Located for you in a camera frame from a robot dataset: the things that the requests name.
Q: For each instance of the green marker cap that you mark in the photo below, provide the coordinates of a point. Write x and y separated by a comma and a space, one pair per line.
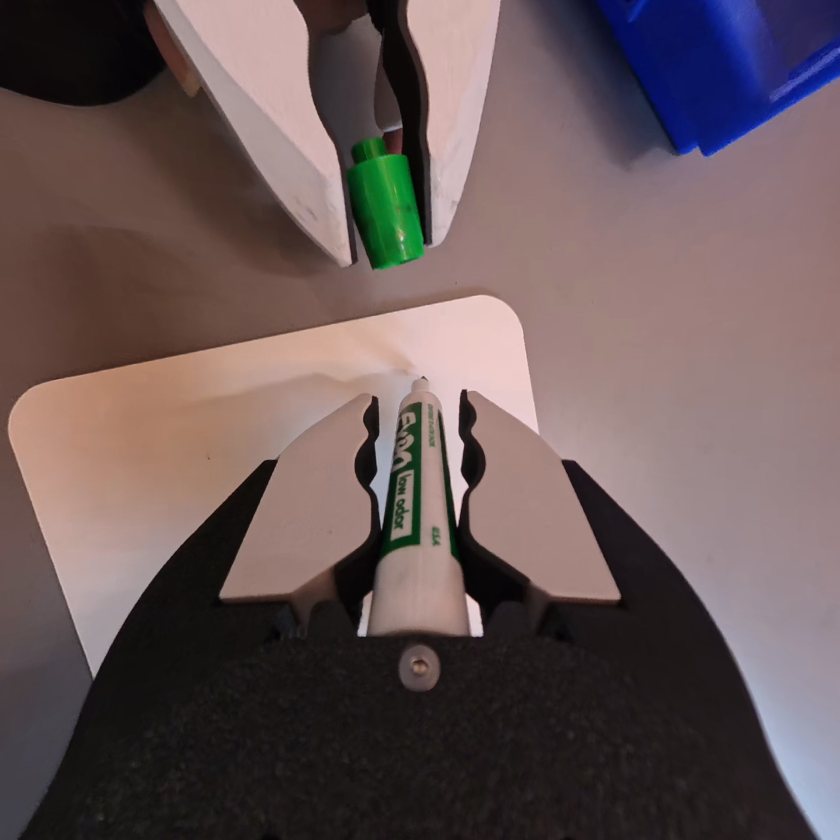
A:
386, 204

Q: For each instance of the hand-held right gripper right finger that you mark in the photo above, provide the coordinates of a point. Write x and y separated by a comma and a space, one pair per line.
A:
545, 525

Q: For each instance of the person's left hand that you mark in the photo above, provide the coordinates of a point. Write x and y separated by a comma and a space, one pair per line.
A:
180, 63

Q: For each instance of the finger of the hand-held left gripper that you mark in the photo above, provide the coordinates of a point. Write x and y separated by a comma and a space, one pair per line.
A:
263, 92
460, 79

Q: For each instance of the white whiteboard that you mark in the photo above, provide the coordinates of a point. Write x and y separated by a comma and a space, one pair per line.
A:
131, 446

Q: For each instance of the blue plastic bin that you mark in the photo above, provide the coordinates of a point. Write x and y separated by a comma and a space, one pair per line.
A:
735, 59

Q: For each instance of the green dry-erase marker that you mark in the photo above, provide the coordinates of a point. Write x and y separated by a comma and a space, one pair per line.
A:
418, 512

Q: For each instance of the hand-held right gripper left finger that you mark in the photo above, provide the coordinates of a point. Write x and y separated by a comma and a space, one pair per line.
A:
295, 525

